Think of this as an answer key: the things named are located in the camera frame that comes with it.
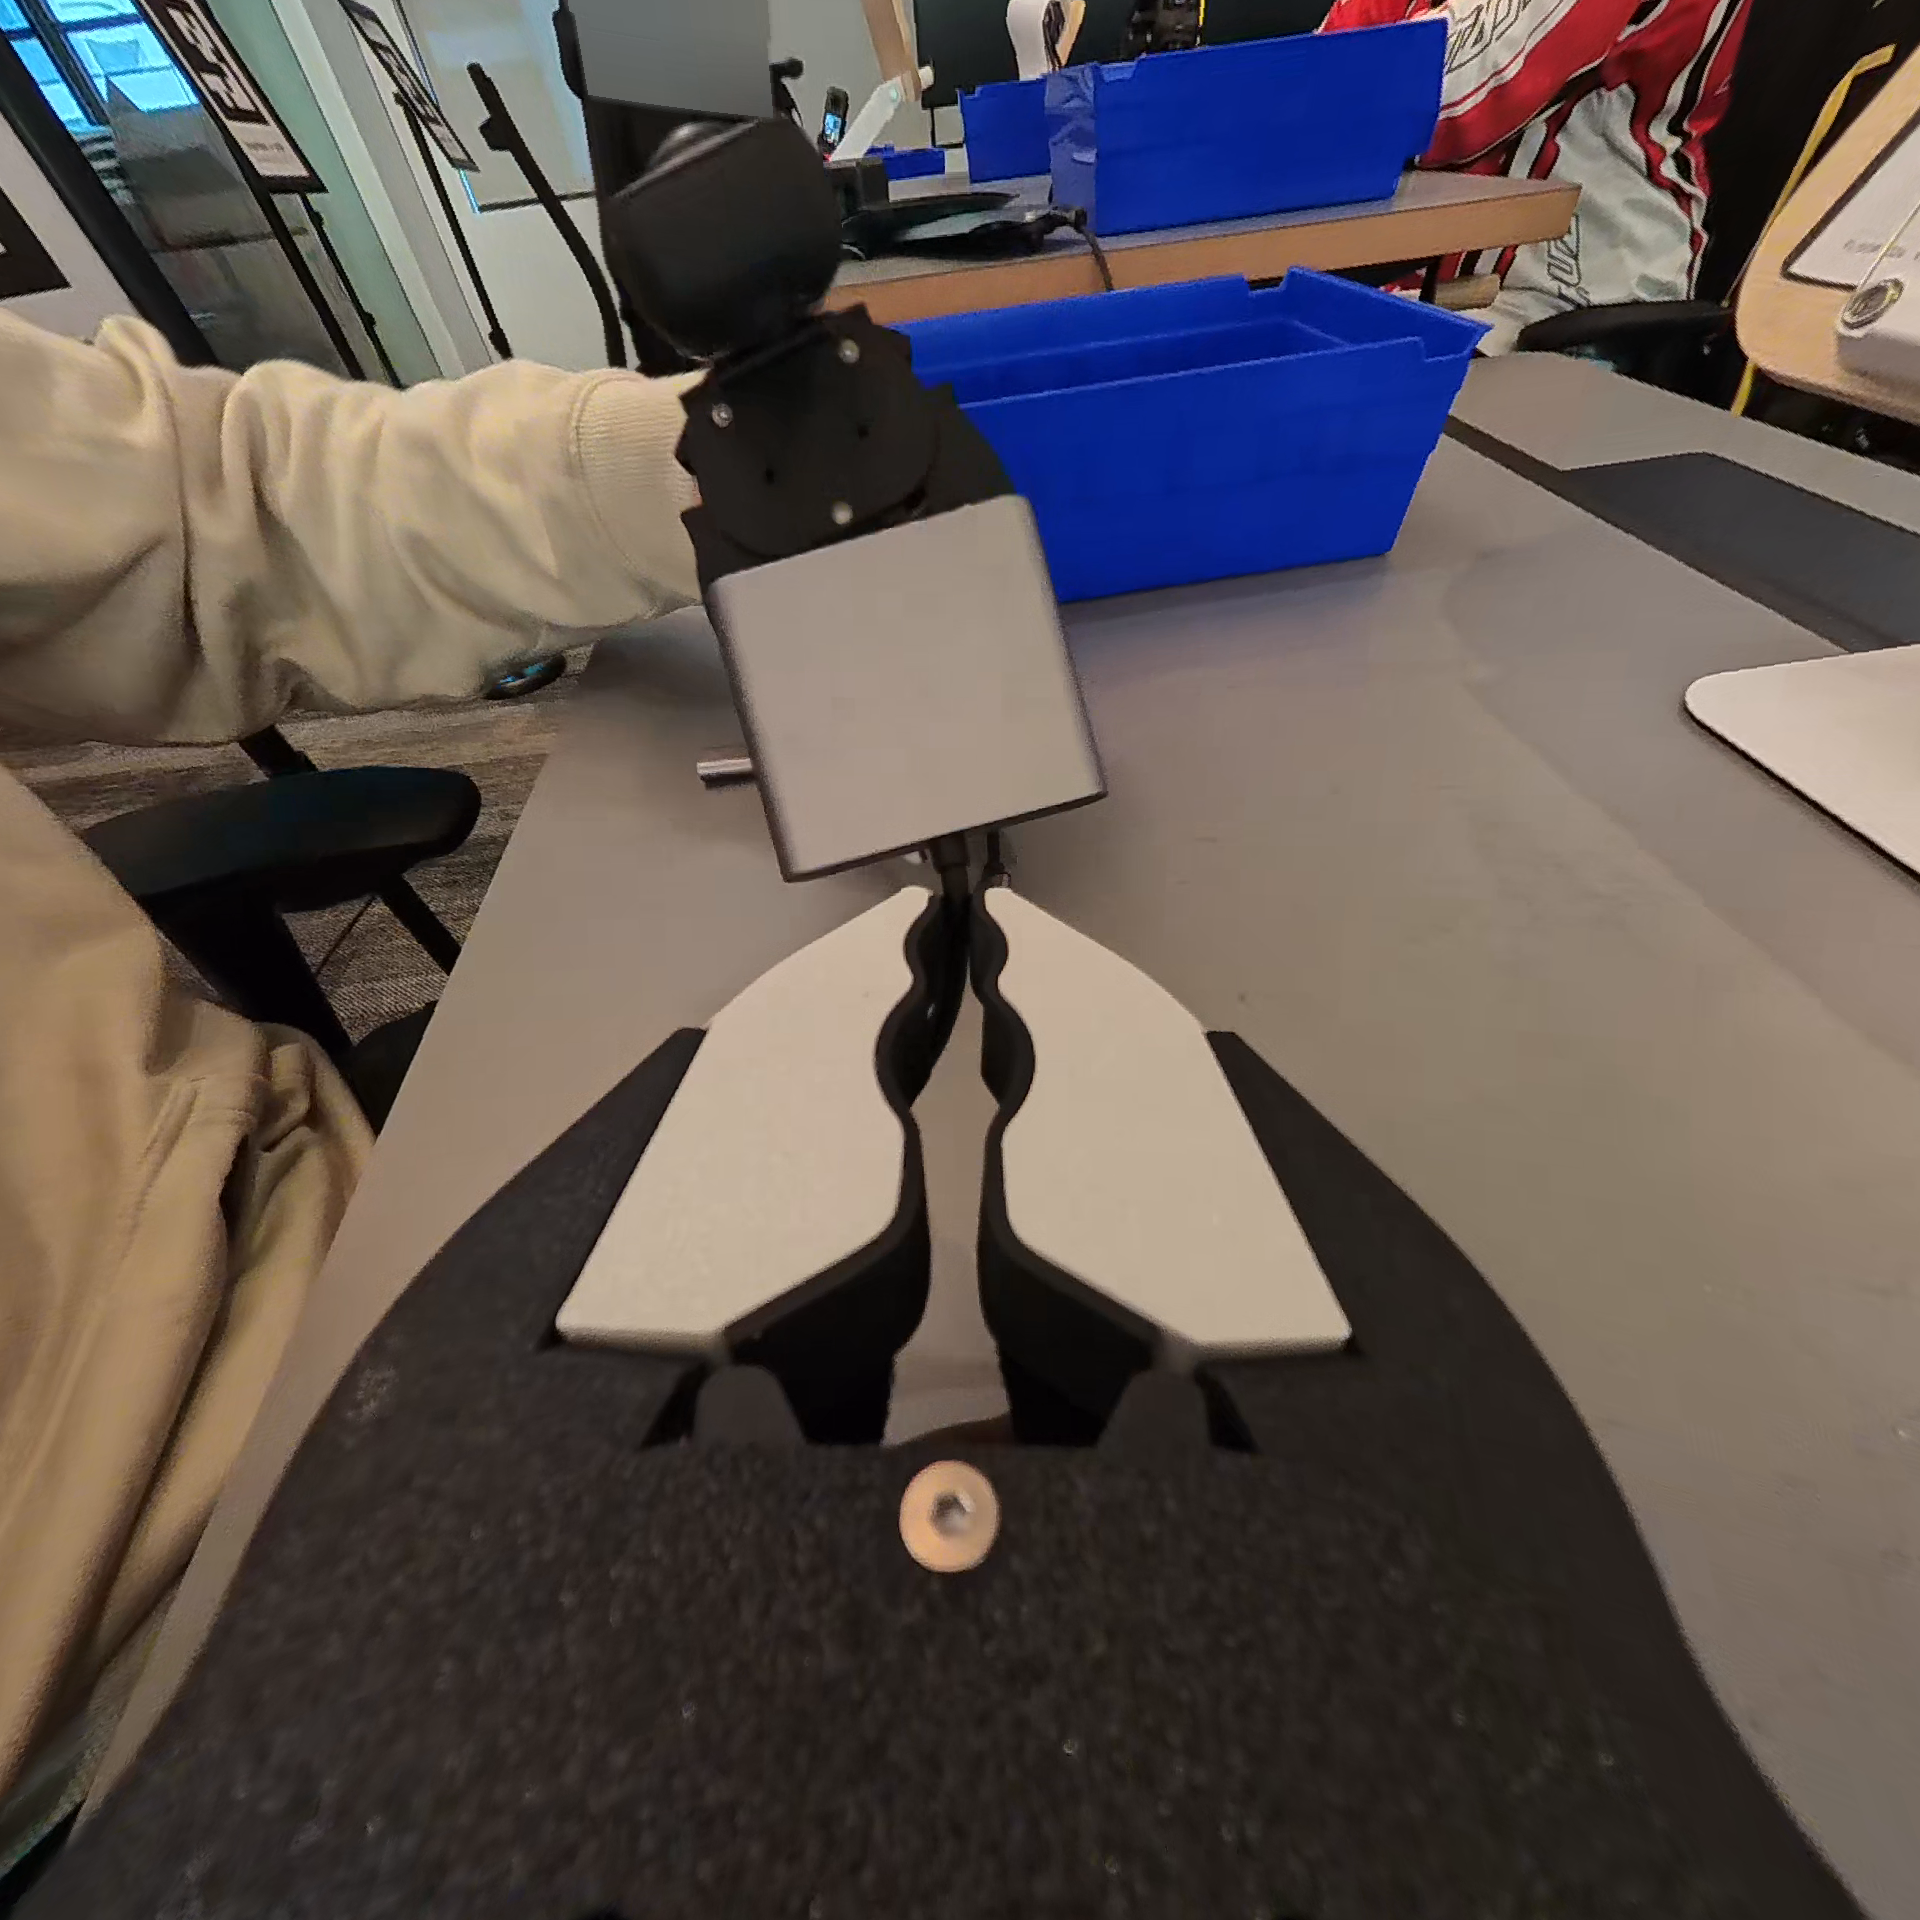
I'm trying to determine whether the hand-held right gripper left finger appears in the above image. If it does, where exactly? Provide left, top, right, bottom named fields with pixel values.
left=556, top=885, right=935, bottom=1367

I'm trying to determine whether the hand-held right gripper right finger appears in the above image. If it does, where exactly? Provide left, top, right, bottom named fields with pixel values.
left=975, top=887, right=1355, bottom=1370

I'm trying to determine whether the grey usb hub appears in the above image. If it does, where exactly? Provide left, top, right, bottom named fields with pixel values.
left=701, top=497, right=1108, bottom=885

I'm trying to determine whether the short hub lead cable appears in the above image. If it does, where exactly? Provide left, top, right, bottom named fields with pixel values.
left=900, top=833, right=1021, bottom=1089

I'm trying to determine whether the blue plastic bin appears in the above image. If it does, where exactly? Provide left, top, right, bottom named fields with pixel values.
left=900, top=269, right=1491, bottom=607

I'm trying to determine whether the person's left forearm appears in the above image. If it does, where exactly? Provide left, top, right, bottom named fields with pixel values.
left=0, top=306, right=707, bottom=752

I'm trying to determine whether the wooden board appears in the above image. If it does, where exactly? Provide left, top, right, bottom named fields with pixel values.
left=831, top=167, right=1584, bottom=325

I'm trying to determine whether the stack of blue bins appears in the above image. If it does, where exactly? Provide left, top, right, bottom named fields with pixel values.
left=960, top=19, right=1450, bottom=241

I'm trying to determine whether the black framed marker sign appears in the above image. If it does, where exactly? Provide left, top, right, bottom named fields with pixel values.
left=141, top=0, right=324, bottom=197
left=343, top=0, right=482, bottom=173

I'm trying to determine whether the black office chair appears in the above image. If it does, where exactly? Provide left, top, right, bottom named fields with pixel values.
left=82, top=727, right=482, bottom=1127

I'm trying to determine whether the beige hoodie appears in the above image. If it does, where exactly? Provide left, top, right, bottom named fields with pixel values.
left=0, top=765, right=378, bottom=1801

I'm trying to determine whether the wooden document stand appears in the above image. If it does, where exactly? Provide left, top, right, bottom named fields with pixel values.
left=1682, top=45, right=1920, bottom=880

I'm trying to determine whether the red white jacket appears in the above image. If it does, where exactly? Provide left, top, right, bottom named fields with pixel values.
left=1318, top=0, right=1748, bottom=354

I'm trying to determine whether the black bag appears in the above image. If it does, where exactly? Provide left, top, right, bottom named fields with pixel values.
left=1696, top=0, right=1920, bottom=424

